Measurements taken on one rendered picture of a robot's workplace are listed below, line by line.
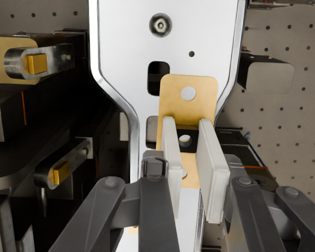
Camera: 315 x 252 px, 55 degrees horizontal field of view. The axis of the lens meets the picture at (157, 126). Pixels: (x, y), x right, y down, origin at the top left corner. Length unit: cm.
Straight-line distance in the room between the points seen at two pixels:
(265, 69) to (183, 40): 13
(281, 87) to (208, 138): 34
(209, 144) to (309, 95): 70
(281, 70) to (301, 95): 35
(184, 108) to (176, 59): 26
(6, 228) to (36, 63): 19
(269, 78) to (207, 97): 30
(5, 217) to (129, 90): 24
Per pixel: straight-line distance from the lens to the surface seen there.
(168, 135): 17
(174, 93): 20
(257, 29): 79
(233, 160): 17
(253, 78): 49
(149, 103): 47
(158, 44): 45
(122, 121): 49
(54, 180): 44
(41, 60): 40
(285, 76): 51
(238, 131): 81
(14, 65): 39
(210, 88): 20
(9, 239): 40
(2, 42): 43
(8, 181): 35
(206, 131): 18
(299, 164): 92
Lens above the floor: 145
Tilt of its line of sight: 71 degrees down
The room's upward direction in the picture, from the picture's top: 177 degrees counter-clockwise
